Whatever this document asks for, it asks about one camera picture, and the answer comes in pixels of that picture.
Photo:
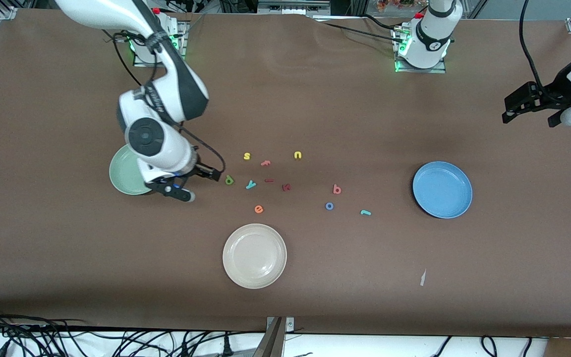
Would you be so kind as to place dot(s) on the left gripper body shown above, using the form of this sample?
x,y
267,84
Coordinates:
x,y
554,94

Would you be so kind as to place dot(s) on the cyan letter y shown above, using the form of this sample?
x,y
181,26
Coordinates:
x,y
251,184

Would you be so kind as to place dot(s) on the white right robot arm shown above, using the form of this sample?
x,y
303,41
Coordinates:
x,y
181,89

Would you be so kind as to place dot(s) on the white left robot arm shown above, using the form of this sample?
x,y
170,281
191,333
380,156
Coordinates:
x,y
429,44

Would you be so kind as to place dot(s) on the green plate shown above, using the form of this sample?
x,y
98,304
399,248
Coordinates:
x,y
124,173

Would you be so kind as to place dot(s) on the beige plate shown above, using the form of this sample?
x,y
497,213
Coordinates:
x,y
255,255

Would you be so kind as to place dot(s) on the brown paper table cover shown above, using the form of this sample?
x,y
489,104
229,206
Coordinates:
x,y
67,248

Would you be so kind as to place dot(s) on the blue plate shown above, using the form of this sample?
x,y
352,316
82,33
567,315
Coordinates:
x,y
441,191

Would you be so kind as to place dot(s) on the colourful flowers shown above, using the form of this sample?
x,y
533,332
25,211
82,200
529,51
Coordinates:
x,y
394,4

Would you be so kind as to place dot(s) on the black equipment box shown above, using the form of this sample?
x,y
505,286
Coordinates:
x,y
290,7

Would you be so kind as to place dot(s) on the white paper scrap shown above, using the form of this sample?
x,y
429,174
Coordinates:
x,y
423,278

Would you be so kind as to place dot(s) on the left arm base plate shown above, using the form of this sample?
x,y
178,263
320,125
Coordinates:
x,y
417,70

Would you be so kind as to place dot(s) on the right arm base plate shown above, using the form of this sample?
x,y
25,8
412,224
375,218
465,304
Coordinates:
x,y
139,62

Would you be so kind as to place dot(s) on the metal table bracket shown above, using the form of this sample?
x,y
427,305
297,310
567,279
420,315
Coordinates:
x,y
273,342

